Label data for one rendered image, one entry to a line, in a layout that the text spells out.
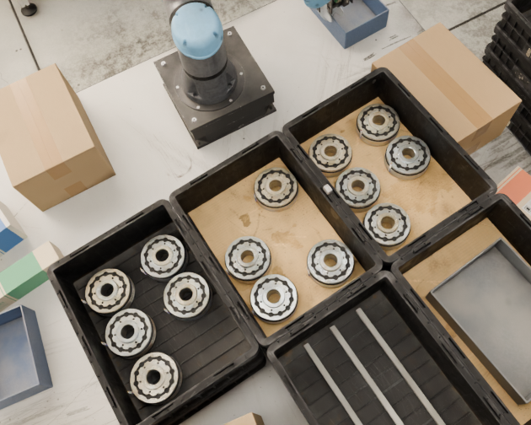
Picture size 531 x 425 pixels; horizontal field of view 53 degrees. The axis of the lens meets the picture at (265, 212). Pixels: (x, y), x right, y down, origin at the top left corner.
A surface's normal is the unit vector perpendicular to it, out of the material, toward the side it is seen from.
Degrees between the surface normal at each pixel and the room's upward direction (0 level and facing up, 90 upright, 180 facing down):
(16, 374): 0
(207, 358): 0
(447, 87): 0
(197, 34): 9
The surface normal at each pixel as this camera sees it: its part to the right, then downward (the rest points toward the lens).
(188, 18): -0.01, -0.24
